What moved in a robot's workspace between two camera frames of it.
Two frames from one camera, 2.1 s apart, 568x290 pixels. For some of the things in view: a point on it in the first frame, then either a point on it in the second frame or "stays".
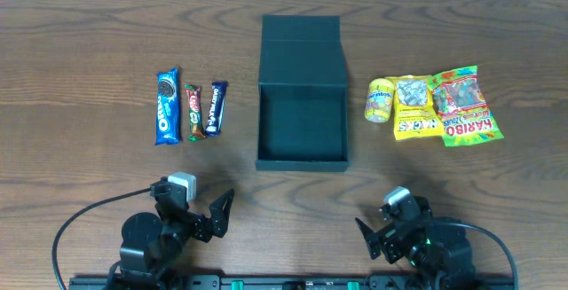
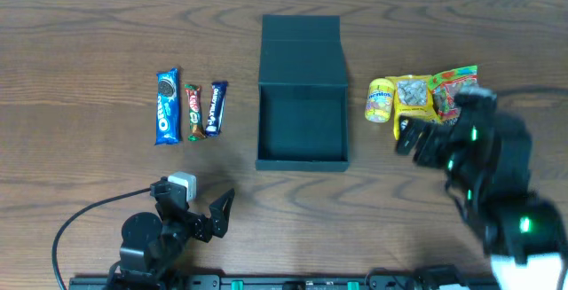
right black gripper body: x=390 y=240 -> x=434 y=144
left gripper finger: x=219 y=209 stays
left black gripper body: x=202 y=226 stays
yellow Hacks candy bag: x=416 y=113 stays
